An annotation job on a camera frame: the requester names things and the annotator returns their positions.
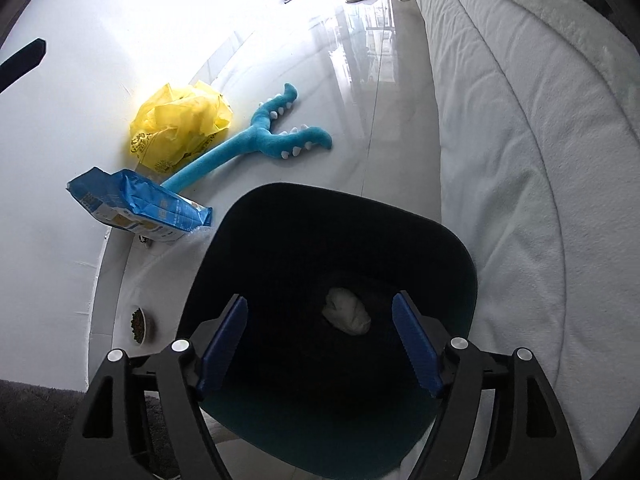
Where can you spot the small spotted object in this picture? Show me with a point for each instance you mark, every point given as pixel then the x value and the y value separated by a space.
pixel 145 241

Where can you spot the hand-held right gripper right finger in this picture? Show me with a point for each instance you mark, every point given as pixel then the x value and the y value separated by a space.
pixel 415 345

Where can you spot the yellow plastic bag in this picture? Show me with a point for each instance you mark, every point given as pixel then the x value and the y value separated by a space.
pixel 175 125

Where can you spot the pet food bowl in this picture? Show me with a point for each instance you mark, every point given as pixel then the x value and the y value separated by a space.
pixel 140 325

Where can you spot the bed with white duvet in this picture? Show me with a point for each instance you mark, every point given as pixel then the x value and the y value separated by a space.
pixel 525 160

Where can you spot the dark teal trash bin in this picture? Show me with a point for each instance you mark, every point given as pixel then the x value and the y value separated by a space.
pixel 300 240

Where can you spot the blue plush toy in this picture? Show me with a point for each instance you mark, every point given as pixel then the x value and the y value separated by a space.
pixel 270 135

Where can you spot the white paper ball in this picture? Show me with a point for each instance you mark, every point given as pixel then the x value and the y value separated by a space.
pixel 347 312

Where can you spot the dark grey rug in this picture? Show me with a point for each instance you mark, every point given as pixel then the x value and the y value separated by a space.
pixel 30 420

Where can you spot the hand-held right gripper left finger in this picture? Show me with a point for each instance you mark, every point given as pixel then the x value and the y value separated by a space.
pixel 225 345

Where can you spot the dark blue object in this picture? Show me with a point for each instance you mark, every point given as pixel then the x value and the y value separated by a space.
pixel 25 57

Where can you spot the blue pet food bag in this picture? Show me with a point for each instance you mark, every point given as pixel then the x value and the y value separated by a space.
pixel 135 205

